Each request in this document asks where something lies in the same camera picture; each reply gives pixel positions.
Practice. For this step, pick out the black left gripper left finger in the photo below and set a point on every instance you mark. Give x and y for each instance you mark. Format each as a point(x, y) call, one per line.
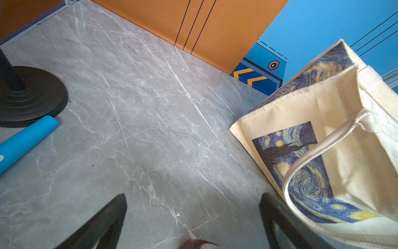
point(103, 230)

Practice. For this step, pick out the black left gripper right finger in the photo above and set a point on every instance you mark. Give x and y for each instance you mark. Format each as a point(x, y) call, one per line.
point(275, 214)

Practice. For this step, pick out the starry night canvas tote bag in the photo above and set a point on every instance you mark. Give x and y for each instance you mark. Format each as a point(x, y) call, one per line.
point(328, 143)

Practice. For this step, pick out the dark red soap bottle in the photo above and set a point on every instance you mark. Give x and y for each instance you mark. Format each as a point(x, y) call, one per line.
point(198, 244)

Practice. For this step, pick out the blue pen on table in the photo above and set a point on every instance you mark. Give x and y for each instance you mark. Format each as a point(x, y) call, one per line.
point(18, 145)

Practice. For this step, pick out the black microphone on stand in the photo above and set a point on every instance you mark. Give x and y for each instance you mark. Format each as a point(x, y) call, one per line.
point(29, 94)

